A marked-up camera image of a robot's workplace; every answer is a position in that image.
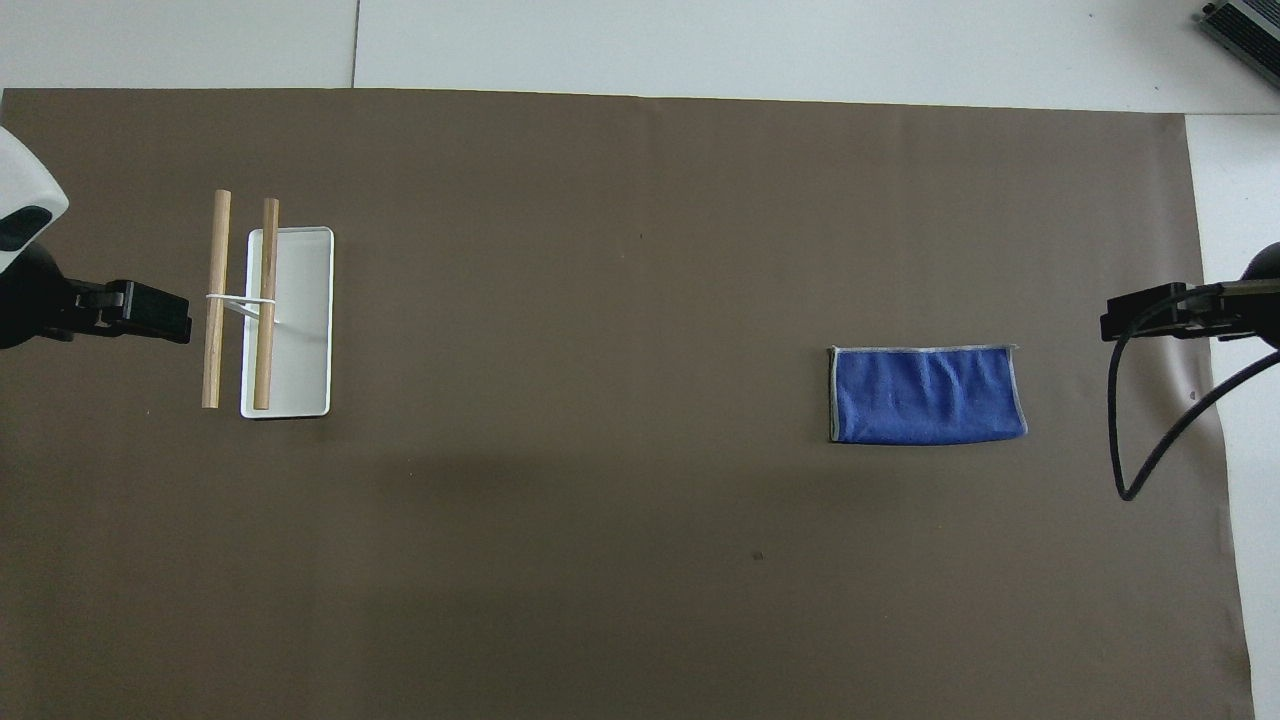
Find white rack with wooden bars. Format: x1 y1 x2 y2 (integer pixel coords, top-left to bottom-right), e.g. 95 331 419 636
200 188 336 421

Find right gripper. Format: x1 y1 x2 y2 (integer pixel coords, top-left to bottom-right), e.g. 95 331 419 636
1188 242 1280 352

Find black cable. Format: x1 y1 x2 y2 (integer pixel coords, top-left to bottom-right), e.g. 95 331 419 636
1104 286 1280 503

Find grey ribbed metal box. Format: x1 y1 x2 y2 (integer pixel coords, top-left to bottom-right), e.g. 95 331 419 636
1199 0 1280 92

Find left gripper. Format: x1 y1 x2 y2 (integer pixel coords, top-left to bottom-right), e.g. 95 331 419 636
0 243 107 352

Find blue towel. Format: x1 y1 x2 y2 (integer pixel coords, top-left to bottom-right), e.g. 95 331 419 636
828 343 1030 447

